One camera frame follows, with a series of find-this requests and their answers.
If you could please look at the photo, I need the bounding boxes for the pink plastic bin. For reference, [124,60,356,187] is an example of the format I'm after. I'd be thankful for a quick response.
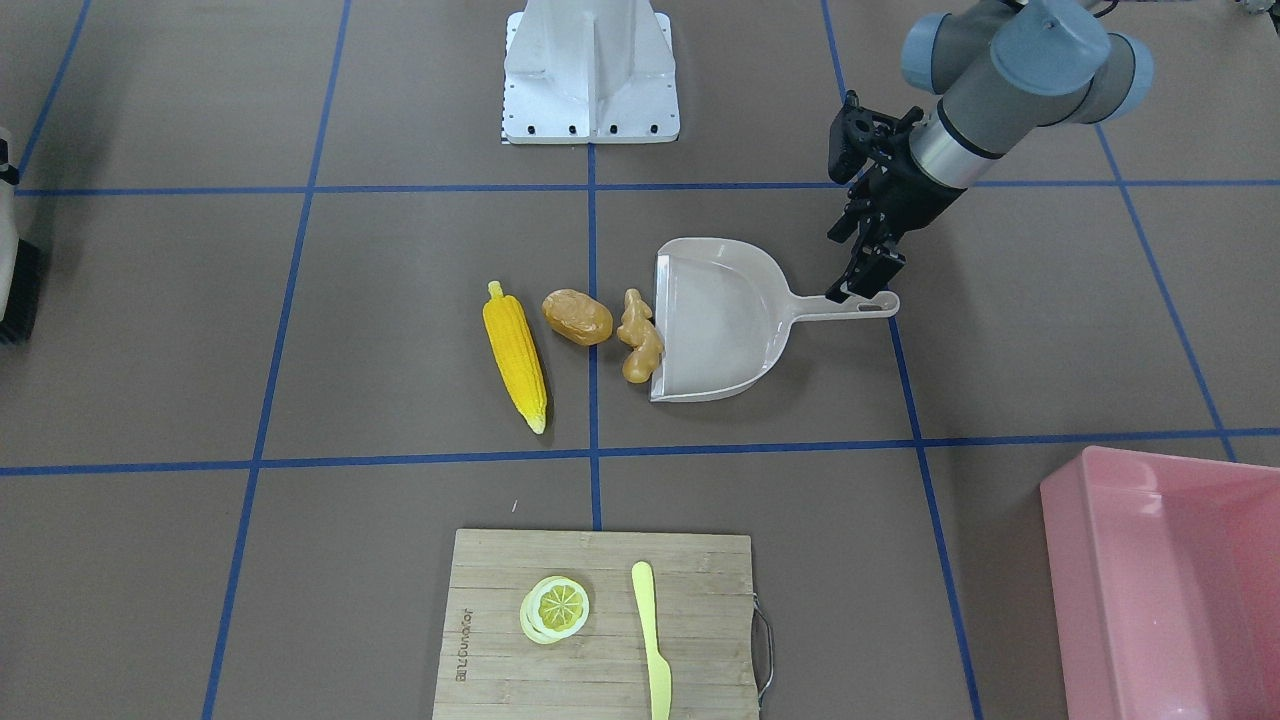
[1039,446,1279,719]

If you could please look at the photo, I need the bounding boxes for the brown toy potato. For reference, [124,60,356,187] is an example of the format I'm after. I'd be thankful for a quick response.
[540,288,614,347]

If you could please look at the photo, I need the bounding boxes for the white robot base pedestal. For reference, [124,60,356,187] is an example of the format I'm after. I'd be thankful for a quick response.
[500,1,681,145]

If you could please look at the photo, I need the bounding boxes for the beige plastic dustpan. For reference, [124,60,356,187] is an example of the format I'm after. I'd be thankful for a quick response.
[649,237,900,404]

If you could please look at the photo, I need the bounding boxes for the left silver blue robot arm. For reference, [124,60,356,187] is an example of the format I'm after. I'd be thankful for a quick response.
[826,1,1155,304]

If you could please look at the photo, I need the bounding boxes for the yellow toy lemon slice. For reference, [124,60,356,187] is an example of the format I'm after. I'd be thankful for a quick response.
[518,577,590,644]

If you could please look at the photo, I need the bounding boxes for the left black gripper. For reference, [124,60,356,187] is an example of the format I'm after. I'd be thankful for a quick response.
[826,90,963,304]

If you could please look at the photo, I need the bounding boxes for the beige hand brush black bristles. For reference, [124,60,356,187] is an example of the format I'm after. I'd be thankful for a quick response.
[1,127,45,346]

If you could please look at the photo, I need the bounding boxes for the yellow plastic toy knife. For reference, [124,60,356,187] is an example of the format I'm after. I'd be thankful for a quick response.
[631,561,673,719]

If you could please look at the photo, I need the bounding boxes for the yellow toy corn cob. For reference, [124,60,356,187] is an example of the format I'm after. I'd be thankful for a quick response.
[483,281,548,436]

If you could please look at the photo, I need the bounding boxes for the bamboo cutting board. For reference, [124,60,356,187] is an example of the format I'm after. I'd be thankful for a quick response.
[431,529,760,719]

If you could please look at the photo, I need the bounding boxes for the tan toy ginger root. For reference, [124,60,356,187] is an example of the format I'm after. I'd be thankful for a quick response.
[616,288,666,384]

